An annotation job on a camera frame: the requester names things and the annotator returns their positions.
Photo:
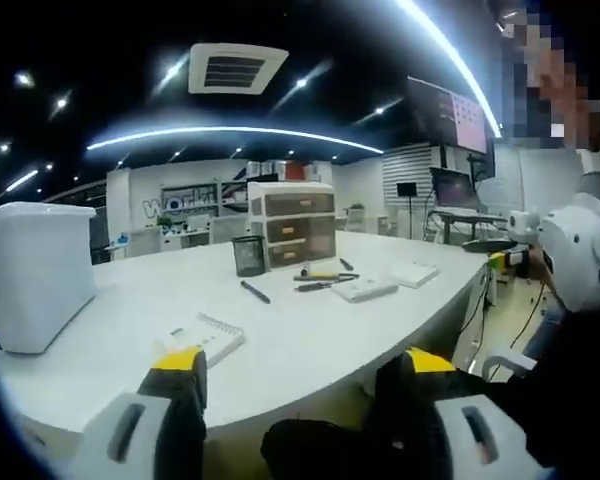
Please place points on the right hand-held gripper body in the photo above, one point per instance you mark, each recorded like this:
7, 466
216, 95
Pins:
577, 250

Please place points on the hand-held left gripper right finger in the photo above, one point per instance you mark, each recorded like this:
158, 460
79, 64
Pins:
420, 425

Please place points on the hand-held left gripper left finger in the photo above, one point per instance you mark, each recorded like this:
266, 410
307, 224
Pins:
145, 430

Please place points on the white sticky note stack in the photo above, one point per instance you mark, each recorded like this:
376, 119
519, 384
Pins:
365, 290
415, 273

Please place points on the black pen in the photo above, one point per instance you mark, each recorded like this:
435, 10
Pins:
346, 264
255, 291

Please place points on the yellow pen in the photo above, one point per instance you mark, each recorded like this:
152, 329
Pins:
320, 274

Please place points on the standing desk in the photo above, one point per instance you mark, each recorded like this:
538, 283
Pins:
460, 216

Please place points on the white desk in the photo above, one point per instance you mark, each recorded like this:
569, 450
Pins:
290, 345

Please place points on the round black table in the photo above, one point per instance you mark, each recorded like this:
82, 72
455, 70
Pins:
485, 245

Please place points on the computer monitor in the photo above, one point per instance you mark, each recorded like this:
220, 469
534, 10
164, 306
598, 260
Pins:
455, 189

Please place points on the white chair armrest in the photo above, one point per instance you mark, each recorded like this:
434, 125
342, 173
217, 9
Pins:
510, 359

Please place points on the dark round object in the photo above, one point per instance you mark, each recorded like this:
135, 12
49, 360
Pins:
320, 450

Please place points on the white spiral notepad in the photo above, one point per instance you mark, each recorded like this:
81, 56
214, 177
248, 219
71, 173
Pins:
215, 337

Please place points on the small black screen on stand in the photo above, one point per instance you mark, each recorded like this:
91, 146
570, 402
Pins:
406, 190

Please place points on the person's dark clothing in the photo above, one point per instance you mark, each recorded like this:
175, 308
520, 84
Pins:
570, 400

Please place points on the white plastic storage bin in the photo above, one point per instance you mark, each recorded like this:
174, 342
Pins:
35, 275

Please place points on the black mesh pen holder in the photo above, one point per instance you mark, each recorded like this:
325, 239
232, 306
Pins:
249, 257

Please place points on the curved ceiling light strip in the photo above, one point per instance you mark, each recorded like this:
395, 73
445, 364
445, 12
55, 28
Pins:
230, 131
460, 65

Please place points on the white brown drawer organizer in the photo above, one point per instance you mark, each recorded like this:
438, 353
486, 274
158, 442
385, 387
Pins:
295, 225

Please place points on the ceiling air conditioner vent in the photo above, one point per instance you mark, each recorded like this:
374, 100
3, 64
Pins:
235, 67

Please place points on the large wall screen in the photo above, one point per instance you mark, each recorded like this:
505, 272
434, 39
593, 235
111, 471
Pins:
455, 115

